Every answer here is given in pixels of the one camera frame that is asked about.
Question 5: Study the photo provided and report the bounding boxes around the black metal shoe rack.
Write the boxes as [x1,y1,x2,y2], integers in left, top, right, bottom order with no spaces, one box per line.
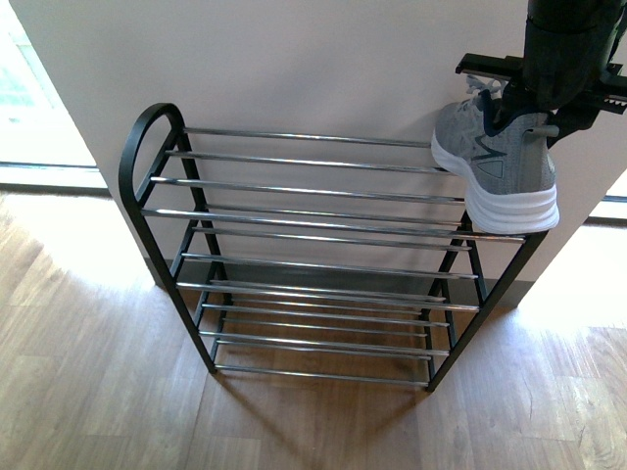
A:
[119,103,545,391]

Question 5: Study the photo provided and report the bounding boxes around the grey sneaker white sole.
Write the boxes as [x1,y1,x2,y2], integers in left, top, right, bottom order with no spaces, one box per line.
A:
[431,74,559,235]

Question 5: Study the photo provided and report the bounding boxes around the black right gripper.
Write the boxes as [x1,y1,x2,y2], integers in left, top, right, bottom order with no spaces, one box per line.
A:
[456,53,626,147]

